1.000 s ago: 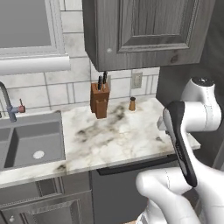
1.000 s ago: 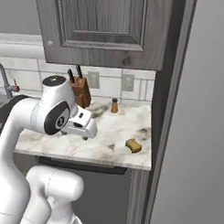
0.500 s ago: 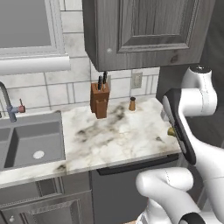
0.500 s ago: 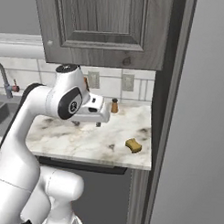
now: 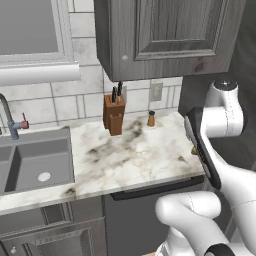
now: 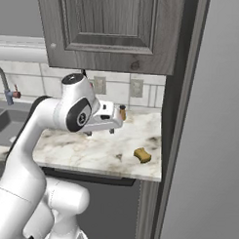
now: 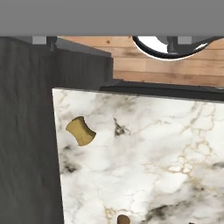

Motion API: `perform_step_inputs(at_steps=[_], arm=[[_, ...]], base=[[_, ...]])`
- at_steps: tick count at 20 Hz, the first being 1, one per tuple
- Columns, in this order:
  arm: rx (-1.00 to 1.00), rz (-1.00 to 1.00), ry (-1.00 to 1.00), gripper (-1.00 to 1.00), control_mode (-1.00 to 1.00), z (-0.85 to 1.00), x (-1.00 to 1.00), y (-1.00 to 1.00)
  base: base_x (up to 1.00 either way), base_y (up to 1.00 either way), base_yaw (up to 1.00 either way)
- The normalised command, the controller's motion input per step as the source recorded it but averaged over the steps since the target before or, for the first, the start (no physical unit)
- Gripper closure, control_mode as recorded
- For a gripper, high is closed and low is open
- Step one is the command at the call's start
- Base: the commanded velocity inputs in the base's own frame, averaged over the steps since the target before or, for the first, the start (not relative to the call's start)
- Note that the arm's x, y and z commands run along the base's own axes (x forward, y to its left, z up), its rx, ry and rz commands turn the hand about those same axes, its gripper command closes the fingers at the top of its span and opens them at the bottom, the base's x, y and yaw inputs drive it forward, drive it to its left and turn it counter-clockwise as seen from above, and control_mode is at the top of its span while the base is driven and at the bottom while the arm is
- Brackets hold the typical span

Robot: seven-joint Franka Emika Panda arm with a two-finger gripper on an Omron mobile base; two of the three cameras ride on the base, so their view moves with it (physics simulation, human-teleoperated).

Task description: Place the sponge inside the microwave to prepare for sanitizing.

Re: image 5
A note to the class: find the grey wall cupboard door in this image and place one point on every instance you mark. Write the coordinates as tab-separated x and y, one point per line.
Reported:
180	33

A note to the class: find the grey panel under sink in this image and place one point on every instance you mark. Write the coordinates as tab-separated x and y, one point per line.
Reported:
66	213

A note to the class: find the white window sill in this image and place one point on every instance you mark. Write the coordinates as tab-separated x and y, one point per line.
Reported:
40	74

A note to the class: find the small yellow object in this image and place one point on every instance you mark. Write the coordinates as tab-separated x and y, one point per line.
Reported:
194	151

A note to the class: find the grey kitchen sink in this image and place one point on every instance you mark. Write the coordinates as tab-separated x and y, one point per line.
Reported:
36	163

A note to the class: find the grey wooden wall cupboard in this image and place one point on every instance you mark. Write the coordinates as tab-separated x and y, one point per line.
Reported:
105	40

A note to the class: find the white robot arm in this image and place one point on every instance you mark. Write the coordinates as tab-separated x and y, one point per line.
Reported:
233	186

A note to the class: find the white wall socket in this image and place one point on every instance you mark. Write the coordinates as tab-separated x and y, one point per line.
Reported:
124	93
156	91

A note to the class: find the grey base cupboard door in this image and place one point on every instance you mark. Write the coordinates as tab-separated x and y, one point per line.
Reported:
60	238

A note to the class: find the grey tap with red lever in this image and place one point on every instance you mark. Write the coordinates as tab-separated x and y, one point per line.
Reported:
13	126

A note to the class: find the brown wooden knife block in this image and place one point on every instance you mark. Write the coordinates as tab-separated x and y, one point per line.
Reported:
114	116

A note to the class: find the brown shaker with black top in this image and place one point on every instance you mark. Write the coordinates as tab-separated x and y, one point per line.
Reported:
151	119

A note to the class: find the round grey base cupboard knob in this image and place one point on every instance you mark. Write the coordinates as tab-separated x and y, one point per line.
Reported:
13	250

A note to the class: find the dark grey dishwasher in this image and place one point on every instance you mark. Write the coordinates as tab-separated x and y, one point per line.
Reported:
133	226

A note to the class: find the white framed window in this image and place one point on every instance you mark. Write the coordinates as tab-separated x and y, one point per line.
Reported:
30	26

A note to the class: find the tall dark grey cupboard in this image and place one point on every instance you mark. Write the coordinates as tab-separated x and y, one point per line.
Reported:
245	66

